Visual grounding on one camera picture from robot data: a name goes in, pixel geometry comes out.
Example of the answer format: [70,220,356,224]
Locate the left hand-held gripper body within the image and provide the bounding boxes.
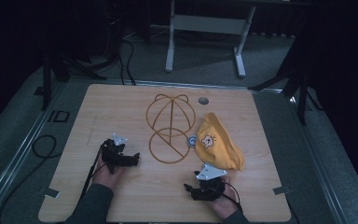
[101,133,131,175]

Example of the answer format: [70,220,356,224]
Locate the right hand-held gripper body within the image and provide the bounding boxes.
[191,163,228,202]

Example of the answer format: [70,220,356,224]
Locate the yellow hat with bear print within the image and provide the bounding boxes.
[195,112,245,172]

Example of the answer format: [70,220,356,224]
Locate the gold wire hat stand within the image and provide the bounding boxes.
[145,93,197,165]

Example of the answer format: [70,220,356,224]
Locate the person's right hand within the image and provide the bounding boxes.
[209,175,241,220]

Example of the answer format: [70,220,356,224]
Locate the person's left hand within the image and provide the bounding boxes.
[91,161,127,190]

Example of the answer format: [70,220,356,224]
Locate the black tripod stand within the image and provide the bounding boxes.
[249,46,324,126]
[33,50,107,112]

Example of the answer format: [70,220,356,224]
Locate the right hand-held gripper cable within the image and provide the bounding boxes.
[220,181,243,215]

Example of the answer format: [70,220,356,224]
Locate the hand-held gripper cable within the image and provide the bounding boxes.
[76,144,105,203]
[220,181,243,215]

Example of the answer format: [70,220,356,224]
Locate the left hand-held gripper cable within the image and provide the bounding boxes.
[76,144,105,203]

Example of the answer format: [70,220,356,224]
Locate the black rectangular floor bracket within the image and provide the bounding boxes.
[48,109,71,123]

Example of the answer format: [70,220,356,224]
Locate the black looped floor cable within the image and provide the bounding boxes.
[0,133,59,224]

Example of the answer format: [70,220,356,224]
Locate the black floor cables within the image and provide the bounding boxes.
[117,36,137,86]

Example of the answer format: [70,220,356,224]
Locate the metal floor rail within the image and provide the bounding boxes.
[279,89,356,224]
[0,81,69,219]

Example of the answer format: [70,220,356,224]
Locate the white metal desk frame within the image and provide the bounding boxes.
[164,0,257,79]

